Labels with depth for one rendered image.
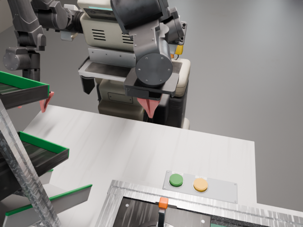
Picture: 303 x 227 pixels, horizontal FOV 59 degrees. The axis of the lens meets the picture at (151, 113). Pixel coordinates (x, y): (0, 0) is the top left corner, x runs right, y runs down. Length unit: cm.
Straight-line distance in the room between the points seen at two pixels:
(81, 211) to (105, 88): 60
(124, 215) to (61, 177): 32
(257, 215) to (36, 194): 56
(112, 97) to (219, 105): 151
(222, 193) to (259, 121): 179
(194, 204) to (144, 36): 50
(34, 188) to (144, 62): 26
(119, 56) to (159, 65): 70
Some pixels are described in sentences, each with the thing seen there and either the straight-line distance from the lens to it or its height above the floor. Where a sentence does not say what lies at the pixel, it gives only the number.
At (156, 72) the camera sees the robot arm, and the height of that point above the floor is 140.
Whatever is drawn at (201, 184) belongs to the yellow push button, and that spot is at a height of 97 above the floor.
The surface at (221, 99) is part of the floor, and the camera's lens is 268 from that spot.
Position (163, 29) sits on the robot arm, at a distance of 47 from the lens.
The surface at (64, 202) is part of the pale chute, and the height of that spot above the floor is 108.
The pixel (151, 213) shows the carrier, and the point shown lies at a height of 97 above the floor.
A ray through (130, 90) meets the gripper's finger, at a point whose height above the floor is 131.
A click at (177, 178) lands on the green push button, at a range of 79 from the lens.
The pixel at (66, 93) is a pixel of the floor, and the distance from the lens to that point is 279.
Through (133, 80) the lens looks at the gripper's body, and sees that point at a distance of 53.
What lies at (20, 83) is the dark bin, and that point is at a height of 136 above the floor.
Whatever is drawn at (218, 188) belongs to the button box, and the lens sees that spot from 81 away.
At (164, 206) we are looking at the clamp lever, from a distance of 64.
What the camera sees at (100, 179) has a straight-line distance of 94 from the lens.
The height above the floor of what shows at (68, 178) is 86.
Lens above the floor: 162
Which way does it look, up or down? 42 degrees down
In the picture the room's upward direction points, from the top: straight up
